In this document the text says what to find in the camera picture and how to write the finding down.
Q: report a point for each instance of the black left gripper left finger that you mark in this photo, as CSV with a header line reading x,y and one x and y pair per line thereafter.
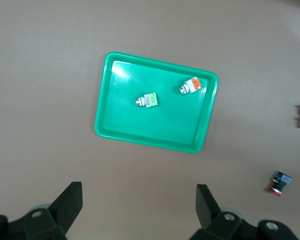
x,y
62,210

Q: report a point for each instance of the brown table cover sheet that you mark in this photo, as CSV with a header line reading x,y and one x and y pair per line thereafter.
x,y
40,75

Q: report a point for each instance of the green plastic tray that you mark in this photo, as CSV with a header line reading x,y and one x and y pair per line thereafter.
x,y
152,125

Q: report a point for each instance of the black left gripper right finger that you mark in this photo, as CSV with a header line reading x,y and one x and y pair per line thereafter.
x,y
207,215

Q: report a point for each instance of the white switch with green block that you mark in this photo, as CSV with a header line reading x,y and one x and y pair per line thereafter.
x,y
148,100

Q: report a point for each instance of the white switch with orange block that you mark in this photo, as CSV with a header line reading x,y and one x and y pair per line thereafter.
x,y
191,85

